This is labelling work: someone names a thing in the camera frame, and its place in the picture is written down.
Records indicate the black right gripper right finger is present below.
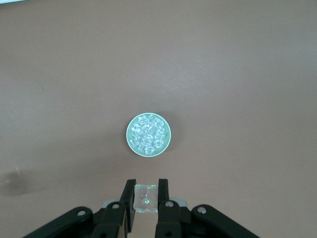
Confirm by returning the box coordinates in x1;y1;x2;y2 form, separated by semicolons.
155;178;261;238

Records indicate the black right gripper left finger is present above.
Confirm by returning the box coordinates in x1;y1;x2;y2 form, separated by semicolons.
22;178;137;238

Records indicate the clear single ice cube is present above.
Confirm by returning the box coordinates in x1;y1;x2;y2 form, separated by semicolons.
133;184;159;214

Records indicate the clear ice cube heap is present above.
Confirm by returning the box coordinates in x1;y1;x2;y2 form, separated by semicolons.
130;114;167;152

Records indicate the green round bowl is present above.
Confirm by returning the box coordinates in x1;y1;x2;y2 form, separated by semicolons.
125;113;172;157

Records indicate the brown table cover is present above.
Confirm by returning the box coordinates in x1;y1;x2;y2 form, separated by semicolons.
0;0;317;238

